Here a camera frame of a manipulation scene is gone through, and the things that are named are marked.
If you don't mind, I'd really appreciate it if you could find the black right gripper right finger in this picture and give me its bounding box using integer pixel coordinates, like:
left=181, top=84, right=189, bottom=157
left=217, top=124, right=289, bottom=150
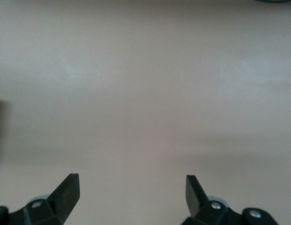
left=182, top=174, right=278, bottom=225

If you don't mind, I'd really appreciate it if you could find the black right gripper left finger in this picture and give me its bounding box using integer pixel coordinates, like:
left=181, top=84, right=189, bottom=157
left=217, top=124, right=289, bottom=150
left=0, top=173, right=81, bottom=225

